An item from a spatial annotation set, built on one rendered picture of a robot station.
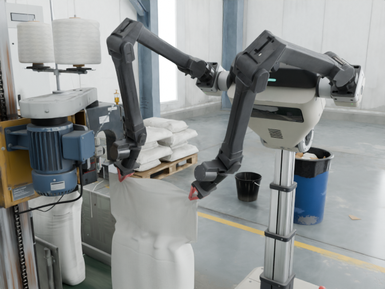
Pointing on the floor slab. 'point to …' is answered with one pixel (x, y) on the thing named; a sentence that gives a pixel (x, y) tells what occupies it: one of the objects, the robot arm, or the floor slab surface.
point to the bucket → (247, 186)
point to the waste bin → (311, 186)
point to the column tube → (11, 264)
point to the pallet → (168, 167)
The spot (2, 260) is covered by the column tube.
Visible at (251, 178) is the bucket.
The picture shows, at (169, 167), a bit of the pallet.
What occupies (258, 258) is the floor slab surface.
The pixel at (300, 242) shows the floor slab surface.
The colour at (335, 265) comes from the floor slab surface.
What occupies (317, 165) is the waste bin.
